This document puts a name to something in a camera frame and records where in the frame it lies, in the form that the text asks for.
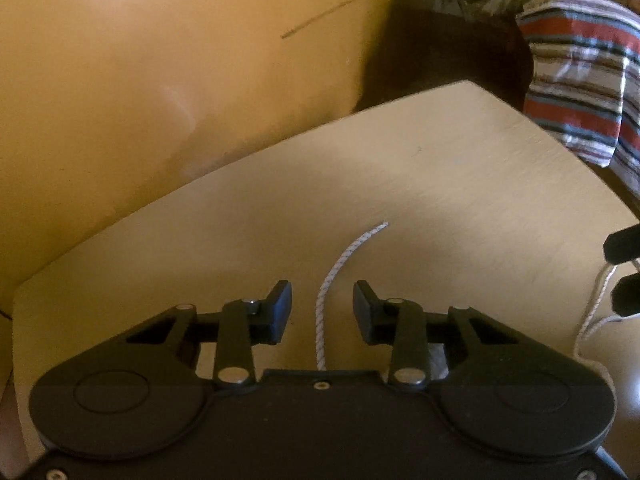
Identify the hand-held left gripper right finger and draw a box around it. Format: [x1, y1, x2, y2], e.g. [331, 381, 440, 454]
[352, 280, 526, 391]

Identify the wooden wardrobe cabinet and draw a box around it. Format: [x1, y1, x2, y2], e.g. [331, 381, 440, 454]
[0, 0, 416, 311]

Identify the white speckled shoelace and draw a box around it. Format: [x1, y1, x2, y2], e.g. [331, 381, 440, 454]
[315, 220, 623, 372]

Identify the striped cloth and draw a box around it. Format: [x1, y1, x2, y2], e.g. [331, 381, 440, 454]
[515, 0, 640, 196]

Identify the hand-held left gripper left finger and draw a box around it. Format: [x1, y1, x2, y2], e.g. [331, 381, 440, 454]
[117, 280, 293, 390]

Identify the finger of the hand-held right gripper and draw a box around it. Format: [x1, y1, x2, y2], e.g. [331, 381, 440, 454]
[603, 225, 640, 266]
[611, 270, 640, 319]

